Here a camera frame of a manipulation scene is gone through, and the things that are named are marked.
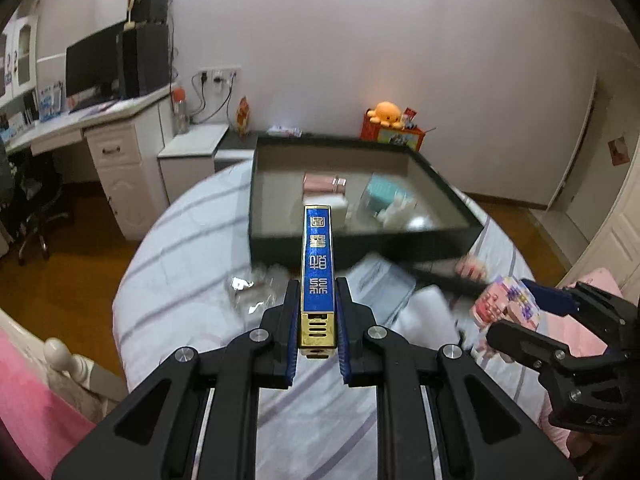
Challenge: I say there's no blue gold slim box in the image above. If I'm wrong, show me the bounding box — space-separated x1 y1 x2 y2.
299 205 337 360

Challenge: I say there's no clear glass bottle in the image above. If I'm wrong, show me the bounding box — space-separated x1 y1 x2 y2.
227 266 290 330

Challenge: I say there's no pink white block figure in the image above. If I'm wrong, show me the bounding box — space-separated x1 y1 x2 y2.
456 254 487 282

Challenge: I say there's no round table striped cloth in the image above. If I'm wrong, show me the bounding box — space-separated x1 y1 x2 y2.
112 162 544 479

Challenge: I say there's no black shallow tray box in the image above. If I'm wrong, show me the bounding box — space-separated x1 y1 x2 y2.
248 133 482 271

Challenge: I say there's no teal oval case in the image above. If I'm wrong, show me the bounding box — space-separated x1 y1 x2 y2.
361 174 412 216

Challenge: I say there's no rose gold white box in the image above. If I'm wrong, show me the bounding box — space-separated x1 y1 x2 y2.
303 174 349 229

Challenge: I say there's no low black white cabinet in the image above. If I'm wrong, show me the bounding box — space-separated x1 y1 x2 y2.
214 130 268 172

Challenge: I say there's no white small side cabinet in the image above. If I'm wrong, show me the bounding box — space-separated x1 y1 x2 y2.
157 124 229 204

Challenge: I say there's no white packet on cabinet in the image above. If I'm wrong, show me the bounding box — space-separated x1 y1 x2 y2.
266 126 303 138

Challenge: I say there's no red storage crate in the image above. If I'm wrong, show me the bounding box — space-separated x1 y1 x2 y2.
359 114 426 152

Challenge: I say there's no orange octopus plush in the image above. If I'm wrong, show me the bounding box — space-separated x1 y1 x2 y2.
367 101 402 129

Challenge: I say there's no small snack bag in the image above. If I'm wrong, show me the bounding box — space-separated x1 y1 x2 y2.
235 96 250 136

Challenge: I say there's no plastic bottle orange cap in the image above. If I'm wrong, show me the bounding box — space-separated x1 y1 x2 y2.
171 87 190 134

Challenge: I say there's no white desk with drawers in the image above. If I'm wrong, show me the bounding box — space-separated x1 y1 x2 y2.
6 86 174 240

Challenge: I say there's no pink bedding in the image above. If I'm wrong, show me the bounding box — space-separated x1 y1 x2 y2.
1 333 96 479

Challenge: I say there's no black office chair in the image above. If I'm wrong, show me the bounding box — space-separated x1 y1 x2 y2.
1 142 73 266

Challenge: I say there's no black computer tower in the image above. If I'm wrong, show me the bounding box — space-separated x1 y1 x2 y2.
116 23 170 99

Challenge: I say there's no black computer monitor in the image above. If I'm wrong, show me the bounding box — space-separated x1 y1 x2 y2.
65 22 124 96

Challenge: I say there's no black speaker on tower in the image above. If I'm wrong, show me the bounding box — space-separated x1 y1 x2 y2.
131 0 168 24

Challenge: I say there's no white glass door cabinet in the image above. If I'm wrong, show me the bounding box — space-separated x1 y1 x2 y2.
0 15 38 106

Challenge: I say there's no wall power strip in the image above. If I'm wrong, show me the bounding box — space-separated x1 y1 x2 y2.
198 65 241 84

